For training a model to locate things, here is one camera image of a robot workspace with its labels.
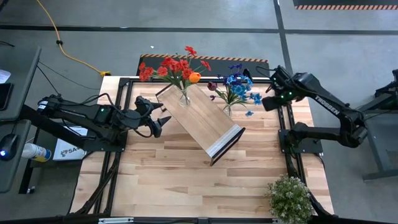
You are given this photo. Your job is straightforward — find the black phone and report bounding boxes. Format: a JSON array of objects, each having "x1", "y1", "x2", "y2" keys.
[{"x1": 0, "y1": 82, "x2": 14, "y2": 111}]

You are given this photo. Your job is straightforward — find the purple artificial flower bunch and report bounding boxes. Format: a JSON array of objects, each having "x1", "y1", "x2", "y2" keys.
[{"x1": 210, "y1": 63, "x2": 245, "y2": 102}]

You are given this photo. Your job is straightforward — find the thin black floor cable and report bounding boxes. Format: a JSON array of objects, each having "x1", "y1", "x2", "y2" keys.
[{"x1": 36, "y1": 60, "x2": 101, "y2": 100}]

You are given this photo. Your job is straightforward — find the black metal stand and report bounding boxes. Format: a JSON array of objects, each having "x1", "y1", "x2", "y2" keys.
[{"x1": 362, "y1": 68, "x2": 398, "y2": 181}]

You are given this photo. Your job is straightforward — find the green potted plant white blossoms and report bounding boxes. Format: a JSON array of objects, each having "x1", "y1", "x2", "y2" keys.
[{"x1": 267, "y1": 174, "x2": 315, "y2": 224}]

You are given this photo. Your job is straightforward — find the yellow extension cable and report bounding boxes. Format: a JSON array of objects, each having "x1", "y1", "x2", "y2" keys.
[{"x1": 35, "y1": 0, "x2": 112, "y2": 78}]

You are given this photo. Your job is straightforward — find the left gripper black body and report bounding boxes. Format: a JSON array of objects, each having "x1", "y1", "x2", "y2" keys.
[{"x1": 134, "y1": 95, "x2": 162, "y2": 139}]

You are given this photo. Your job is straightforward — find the grey desk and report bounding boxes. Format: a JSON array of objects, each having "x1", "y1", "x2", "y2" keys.
[{"x1": 0, "y1": 45, "x2": 43, "y2": 194}]

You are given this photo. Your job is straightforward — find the white paper sheet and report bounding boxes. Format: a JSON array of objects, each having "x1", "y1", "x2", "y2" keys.
[{"x1": 0, "y1": 68, "x2": 12, "y2": 84}]

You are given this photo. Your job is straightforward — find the white spray bottle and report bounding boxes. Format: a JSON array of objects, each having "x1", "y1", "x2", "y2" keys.
[{"x1": 21, "y1": 142, "x2": 52, "y2": 163}]

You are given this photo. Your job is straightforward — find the dark red artificial tulip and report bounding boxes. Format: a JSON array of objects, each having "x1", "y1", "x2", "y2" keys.
[{"x1": 207, "y1": 81, "x2": 229, "y2": 105}]

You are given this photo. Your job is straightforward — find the black computer mouse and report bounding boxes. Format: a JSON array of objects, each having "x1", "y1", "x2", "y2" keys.
[{"x1": 0, "y1": 133, "x2": 19, "y2": 162}]

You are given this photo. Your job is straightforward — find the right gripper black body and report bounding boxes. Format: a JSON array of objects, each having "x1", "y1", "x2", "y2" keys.
[{"x1": 279, "y1": 74, "x2": 307, "y2": 102}]

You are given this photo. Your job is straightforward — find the orange artificial tulip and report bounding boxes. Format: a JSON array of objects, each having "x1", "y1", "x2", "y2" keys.
[{"x1": 183, "y1": 72, "x2": 202, "y2": 94}]

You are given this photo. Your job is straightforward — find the silver metal bracket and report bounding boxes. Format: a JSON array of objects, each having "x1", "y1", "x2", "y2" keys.
[{"x1": 98, "y1": 217, "x2": 135, "y2": 224}]

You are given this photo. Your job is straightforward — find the black aluminium table frame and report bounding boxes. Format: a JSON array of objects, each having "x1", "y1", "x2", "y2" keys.
[{"x1": 70, "y1": 76, "x2": 333, "y2": 218}]

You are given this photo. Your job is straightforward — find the black striped-edge floor mat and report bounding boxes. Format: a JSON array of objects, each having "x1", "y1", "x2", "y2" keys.
[
  {"x1": 136, "y1": 53, "x2": 271, "y2": 78},
  {"x1": 292, "y1": 0, "x2": 398, "y2": 10}
]

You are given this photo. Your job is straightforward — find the small red flower bunch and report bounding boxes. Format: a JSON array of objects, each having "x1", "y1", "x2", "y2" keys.
[{"x1": 138, "y1": 62, "x2": 185, "y2": 91}]

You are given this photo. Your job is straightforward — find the white printed cardboard box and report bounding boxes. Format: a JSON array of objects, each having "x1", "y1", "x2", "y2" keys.
[{"x1": 52, "y1": 126, "x2": 90, "y2": 162}]

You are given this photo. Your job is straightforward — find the blue artificial flower bunch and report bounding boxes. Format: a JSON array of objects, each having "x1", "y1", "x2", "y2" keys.
[{"x1": 225, "y1": 73, "x2": 264, "y2": 118}]

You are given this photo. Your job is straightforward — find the large red flower bunch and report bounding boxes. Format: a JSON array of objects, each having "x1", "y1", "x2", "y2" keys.
[{"x1": 164, "y1": 45, "x2": 212, "y2": 94}]

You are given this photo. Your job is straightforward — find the wooden shelf black metal frame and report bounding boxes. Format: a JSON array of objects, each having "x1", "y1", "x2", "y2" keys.
[{"x1": 155, "y1": 77, "x2": 246, "y2": 167}]

